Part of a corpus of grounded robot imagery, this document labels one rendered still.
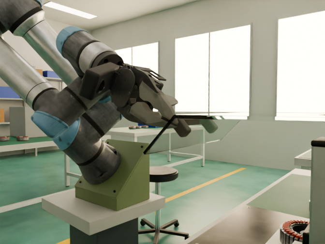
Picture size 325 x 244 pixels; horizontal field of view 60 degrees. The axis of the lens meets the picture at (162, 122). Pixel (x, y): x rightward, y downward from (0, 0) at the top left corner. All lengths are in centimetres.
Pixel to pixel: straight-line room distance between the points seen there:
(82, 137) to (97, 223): 26
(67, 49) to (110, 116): 35
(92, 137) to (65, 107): 27
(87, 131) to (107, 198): 23
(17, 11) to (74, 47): 33
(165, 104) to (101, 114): 49
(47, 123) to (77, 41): 19
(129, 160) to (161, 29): 596
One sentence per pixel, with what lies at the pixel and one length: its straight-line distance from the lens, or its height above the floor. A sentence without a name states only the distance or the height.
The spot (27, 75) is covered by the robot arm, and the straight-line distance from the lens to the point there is 75.
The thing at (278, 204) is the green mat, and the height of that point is 75.
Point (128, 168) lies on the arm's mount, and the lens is 97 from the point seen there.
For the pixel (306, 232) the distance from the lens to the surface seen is 41.
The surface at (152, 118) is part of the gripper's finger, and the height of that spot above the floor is 106.
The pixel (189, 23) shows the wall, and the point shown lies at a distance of 639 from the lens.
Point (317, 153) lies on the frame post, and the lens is 21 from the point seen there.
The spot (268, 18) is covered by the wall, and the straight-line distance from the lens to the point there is 563.
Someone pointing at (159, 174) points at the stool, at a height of 56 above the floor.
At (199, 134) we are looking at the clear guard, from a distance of 49.
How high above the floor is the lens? 107
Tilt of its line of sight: 3 degrees down
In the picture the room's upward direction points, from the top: straight up
